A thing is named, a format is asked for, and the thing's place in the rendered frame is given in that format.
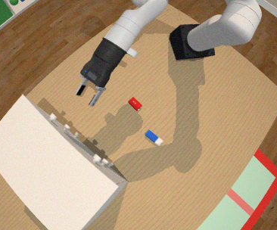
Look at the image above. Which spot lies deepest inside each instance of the red nine-volt battery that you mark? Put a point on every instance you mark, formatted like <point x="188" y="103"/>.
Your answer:
<point x="135" y="104"/>

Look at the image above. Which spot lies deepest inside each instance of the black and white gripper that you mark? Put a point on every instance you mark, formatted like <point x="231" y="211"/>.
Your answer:
<point x="105" y="59"/>

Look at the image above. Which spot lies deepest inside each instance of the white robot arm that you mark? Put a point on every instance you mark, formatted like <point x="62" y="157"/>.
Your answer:
<point x="237" y="26"/>

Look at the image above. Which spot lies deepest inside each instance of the blue and white eraser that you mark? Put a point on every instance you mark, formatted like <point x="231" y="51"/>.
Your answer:
<point x="153" y="137"/>

